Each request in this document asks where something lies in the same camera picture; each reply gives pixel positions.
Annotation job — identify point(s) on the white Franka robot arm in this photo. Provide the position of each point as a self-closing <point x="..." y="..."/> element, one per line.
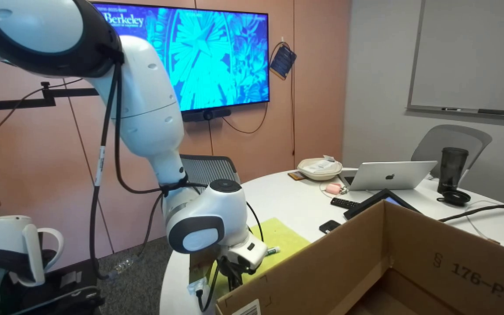
<point x="148" y="105"/>

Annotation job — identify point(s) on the pink computer mouse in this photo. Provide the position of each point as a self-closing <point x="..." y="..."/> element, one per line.
<point x="333" y="188"/>

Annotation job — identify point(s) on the silver laptop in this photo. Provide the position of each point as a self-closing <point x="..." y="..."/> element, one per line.
<point x="389" y="174"/>

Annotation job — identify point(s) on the white bowl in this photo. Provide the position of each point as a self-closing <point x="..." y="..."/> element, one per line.
<point x="319" y="168"/>

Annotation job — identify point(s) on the black remote control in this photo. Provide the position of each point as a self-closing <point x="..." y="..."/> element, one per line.
<point x="345" y="203"/>

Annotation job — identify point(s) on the black bar under television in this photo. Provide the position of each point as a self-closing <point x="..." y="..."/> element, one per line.
<point x="207" y="114"/>

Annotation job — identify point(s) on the whiteboard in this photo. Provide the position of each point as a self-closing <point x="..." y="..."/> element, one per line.
<point x="473" y="55"/>

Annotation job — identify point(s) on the small wall mounted tablet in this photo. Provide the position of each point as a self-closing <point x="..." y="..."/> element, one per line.
<point x="284" y="60"/>

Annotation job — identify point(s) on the black smartphone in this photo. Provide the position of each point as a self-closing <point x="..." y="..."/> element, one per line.
<point x="330" y="226"/>

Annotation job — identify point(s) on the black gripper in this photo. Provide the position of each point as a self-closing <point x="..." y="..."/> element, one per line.
<point x="233" y="273"/>

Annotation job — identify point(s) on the yellow towel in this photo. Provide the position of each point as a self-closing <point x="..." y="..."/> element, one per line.
<point x="281" y="237"/>

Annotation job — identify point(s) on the wall television screen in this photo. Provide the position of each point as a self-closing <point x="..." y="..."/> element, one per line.
<point x="218" y="53"/>

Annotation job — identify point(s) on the gray mesh office chair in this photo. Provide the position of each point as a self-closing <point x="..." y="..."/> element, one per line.
<point x="214" y="168"/>

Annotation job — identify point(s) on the brown cardboard box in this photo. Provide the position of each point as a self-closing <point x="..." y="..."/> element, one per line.
<point x="393" y="263"/>

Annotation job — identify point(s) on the dark tumbler cup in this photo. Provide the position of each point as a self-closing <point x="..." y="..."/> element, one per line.
<point x="452" y="168"/>

